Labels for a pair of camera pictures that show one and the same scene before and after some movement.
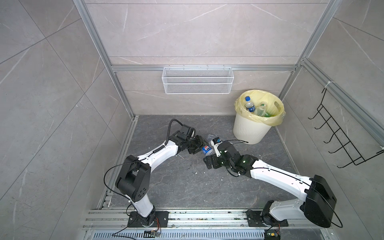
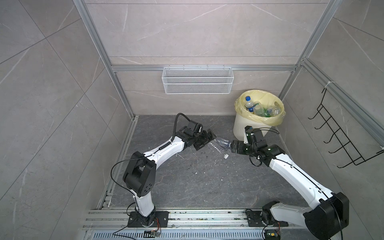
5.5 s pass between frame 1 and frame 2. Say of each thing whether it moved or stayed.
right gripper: moved
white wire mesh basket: stayed
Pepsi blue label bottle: moved
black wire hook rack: stayed
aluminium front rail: stayed
